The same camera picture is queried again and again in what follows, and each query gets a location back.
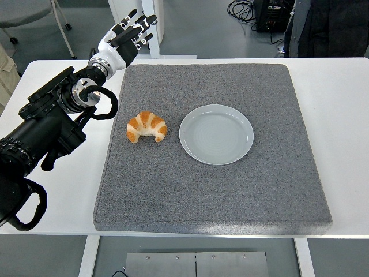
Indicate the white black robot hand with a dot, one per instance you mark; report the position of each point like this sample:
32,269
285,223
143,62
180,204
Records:
115,56

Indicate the golden croissant bread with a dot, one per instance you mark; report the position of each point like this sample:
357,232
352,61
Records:
147,124

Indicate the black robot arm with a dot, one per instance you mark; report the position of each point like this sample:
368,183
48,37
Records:
43,130

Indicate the round grey plate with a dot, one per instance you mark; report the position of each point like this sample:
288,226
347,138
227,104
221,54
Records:
216,135

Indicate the white cabinet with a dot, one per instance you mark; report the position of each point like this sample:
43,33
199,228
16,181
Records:
115,8

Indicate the grey chair on wheels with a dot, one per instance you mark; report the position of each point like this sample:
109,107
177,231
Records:
23,11

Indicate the black electronics box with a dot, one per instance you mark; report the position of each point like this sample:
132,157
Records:
271,14

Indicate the grey speckled mat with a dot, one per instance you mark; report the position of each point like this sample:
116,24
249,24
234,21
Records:
201,196

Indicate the white table leg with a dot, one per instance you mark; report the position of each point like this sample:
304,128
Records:
305,259
88,256

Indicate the person in dark clothing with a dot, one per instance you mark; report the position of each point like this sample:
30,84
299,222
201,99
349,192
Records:
331,29

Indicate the white post with base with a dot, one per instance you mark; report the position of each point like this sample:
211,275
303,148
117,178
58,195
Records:
154,49

